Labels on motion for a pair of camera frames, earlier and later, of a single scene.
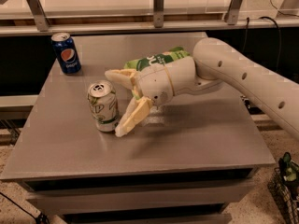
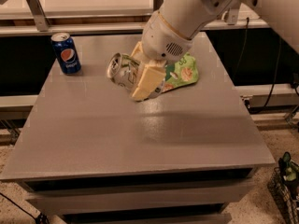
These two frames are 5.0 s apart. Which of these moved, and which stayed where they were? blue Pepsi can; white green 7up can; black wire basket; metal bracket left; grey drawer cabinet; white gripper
Moved: white green 7up can; white gripper
Stayed: grey drawer cabinet; blue Pepsi can; black wire basket; metal bracket left
